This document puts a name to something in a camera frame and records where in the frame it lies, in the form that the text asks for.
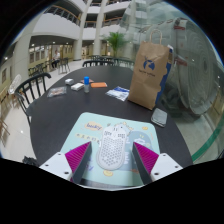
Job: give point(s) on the blue-capped small bottle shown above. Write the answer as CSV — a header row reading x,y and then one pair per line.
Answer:
x,y
86,85

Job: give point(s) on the white and blue plastic packet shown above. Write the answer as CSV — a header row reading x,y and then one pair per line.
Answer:
x,y
117,93

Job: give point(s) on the orange card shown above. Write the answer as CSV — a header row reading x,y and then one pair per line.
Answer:
x,y
99,85

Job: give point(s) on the white lattice chair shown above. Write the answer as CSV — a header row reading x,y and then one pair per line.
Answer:
x,y
15,83

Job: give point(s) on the brown packet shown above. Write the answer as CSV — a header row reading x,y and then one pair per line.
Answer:
x,y
82,81

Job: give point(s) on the grey smartphone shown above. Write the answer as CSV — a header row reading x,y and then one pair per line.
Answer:
x,y
159,117

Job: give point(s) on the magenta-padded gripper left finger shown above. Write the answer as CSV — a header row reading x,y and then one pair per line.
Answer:
x,y
78,159

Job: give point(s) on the black wooden chair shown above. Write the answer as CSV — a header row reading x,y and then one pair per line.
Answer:
x,y
20,88
98,62

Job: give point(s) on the light green cartoon mouse pad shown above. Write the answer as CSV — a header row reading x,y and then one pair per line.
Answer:
x,y
83,133

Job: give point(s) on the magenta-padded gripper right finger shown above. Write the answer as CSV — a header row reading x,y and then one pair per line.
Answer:
x,y
148,158

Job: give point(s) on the flat white box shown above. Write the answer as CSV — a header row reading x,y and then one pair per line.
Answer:
x,y
77,86

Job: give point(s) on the group of dark chairs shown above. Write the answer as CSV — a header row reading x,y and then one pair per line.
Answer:
x,y
40,68

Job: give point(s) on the potted palm plant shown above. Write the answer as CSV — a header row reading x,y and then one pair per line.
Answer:
x,y
116,40

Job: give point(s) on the person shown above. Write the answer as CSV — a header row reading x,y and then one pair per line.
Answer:
x,y
56,57

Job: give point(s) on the white perforated computer mouse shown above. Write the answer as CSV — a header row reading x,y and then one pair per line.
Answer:
x,y
111,150

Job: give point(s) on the clear plastic snack bag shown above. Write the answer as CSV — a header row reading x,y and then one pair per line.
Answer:
x,y
56,92

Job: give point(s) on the brown paper bag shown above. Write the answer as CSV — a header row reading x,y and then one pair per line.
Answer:
x,y
146,76

